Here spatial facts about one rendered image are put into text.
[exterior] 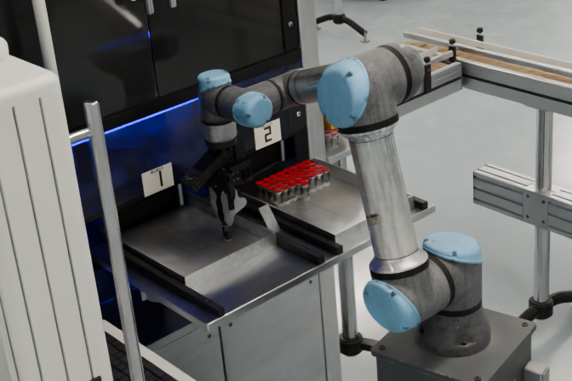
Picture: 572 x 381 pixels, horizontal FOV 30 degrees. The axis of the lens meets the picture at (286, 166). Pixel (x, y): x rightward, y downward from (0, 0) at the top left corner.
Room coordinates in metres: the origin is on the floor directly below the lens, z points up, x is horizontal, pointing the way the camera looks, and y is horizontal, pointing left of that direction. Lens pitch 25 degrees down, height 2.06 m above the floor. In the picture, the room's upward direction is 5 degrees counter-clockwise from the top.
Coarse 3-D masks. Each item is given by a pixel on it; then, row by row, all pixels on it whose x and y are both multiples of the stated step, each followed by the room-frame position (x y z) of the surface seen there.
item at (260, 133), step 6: (276, 120) 2.51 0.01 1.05; (264, 126) 2.48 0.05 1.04; (276, 126) 2.51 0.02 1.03; (258, 132) 2.47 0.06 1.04; (264, 132) 2.48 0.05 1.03; (276, 132) 2.51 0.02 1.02; (258, 138) 2.47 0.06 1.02; (264, 138) 2.48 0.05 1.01; (270, 138) 2.49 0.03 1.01; (276, 138) 2.51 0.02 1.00; (258, 144) 2.47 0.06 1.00; (264, 144) 2.48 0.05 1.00; (270, 144) 2.49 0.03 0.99
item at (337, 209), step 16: (320, 160) 2.53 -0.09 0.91; (336, 176) 2.49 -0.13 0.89; (352, 176) 2.44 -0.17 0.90; (320, 192) 2.41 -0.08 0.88; (336, 192) 2.40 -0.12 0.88; (352, 192) 2.39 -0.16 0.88; (272, 208) 2.29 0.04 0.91; (288, 208) 2.34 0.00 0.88; (304, 208) 2.33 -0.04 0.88; (320, 208) 2.32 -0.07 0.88; (336, 208) 2.31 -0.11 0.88; (352, 208) 2.31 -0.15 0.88; (304, 224) 2.20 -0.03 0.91; (320, 224) 2.24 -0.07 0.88; (336, 224) 2.23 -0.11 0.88; (352, 224) 2.23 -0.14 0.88; (336, 240) 2.12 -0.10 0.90
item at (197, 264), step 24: (168, 216) 2.35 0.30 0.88; (192, 216) 2.34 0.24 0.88; (216, 216) 2.32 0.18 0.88; (240, 216) 2.25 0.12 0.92; (144, 240) 2.24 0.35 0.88; (168, 240) 2.23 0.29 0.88; (192, 240) 2.22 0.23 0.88; (216, 240) 2.21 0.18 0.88; (240, 240) 2.20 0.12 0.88; (264, 240) 2.13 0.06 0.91; (168, 264) 2.11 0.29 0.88; (192, 264) 2.10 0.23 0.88; (216, 264) 2.05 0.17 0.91
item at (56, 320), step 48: (0, 48) 1.62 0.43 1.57; (0, 96) 1.48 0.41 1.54; (48, 96) 1.53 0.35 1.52; (0, 144) 1.47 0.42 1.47; (48, 144) 1.52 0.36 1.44; (0, 192) 1.46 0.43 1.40; (48, 192) 1.51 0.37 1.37; (0, 240) 1.45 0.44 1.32; (48, 240) 1.50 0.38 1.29; (0, 288) 1.45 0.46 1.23; (48, 288) 1.49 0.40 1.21; (96, 288) 1.55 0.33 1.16; (0, 336) 1.45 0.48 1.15; (48, 336) 1.48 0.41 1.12; (96, 336) 1.53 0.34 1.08
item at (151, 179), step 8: (160, 168) 2.28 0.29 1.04; (168, 168) 2.29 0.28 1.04; (144, 176) 2.25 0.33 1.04; (152, 176) 2.27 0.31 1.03; (168, 176) 2.29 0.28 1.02; (144, 184) 2.25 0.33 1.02; (152, 184) 2.26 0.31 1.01; (160, 184) 2.28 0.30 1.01; (168, 184) 2.29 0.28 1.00; (144, 192) 2.25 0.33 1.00; (152, 192) 2.26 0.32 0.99
